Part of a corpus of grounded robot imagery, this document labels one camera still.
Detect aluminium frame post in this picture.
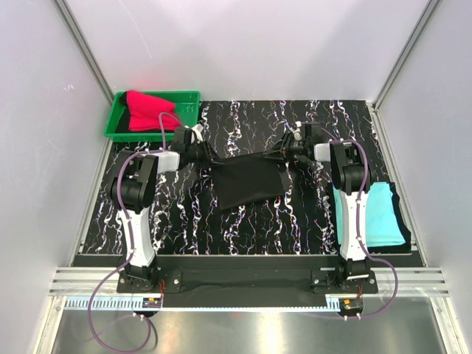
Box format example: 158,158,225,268
372,0,443,110
52,0,114,104

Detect green plastic bin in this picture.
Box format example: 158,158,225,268
104,90,201,142

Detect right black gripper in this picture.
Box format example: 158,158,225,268
263,132,309,164

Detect red t shirt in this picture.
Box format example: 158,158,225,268
125,91,183,132

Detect white slotted cable duct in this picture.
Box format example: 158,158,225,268
65,295,363,313

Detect black t shirt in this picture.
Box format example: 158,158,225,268
211,153,288,211

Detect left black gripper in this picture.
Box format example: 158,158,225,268
185,139,223,170

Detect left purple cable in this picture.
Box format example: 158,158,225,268
86,112,185,351

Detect black marbled table mat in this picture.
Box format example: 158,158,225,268
80,99,414,256

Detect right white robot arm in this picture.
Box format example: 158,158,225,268
263,122,371,293

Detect right aluminium frame post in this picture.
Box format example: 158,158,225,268
372,0,443,110

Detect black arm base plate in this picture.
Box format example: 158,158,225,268
117,255,378,295

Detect folded teal t shirt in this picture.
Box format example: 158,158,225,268
331,180,407,247

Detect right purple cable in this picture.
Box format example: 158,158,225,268
302,125,399,322

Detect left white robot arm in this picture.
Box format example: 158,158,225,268
108,123,218,292

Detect left aluminium frame post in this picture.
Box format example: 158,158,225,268
52,0,114,104

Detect purple cable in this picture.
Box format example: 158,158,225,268
86,112,185,351
302,125,399,322

